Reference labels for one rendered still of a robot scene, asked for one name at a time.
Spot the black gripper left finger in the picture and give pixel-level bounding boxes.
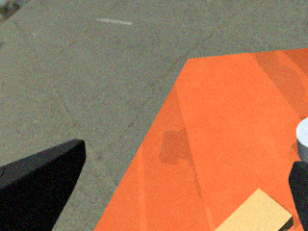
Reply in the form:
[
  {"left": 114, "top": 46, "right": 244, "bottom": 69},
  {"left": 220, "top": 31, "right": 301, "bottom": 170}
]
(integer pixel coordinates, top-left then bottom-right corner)
[{"left": 0, "top": 139, "right": 86, "bottom": 231}]

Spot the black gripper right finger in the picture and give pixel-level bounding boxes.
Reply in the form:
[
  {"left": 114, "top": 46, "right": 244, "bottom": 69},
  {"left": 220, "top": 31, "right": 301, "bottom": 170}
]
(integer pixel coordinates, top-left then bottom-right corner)
[{"left": 288, "top": 161, "right": 308, "bottom": 231}]

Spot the pale yellow rectangular block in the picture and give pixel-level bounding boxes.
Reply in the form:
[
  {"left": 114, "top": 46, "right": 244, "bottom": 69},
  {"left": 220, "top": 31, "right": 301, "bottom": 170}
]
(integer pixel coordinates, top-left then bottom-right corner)
[{"left": 215, "top": 189, "right": 294, "bottom": 231}]

